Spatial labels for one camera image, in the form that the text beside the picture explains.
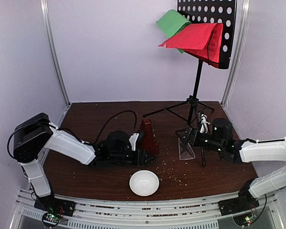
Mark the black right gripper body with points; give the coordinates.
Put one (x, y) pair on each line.
(192, 136)

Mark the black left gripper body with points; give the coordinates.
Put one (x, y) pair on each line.
(116, 157)

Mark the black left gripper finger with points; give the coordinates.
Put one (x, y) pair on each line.
(141, 135)
(144, 157)

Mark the dark red wooden metronome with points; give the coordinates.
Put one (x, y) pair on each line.
(148, 141)

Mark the clear plastic metronome cover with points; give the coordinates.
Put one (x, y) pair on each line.
(185, 151)

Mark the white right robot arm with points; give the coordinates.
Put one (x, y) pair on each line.
(220, 140)

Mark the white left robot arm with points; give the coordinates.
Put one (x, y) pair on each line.
(38, 133)

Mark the white ceramic bowl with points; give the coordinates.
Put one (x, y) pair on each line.
(144, 183)

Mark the red paper sheet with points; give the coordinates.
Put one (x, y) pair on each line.
(202, 40)

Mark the green paper sheet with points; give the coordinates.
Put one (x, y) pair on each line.
(172, 22)

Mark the black music stand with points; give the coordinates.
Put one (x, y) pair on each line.
(198, 12)

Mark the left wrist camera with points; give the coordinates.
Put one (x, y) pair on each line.
(132, 140)

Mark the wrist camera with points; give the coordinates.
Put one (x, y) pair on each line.
(203, 123)
(132, 140)

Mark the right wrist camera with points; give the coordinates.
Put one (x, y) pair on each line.
(203, 123)

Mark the aluminium front rail base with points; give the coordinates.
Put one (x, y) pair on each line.
(191, 213)

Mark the right aluminium frame post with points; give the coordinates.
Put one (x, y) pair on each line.
(242, 24)

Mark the aluminium frame post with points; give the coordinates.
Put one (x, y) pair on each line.
(54, 57)
(242, 24)

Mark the left aluminium frame post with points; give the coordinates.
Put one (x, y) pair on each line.
(54, 57)

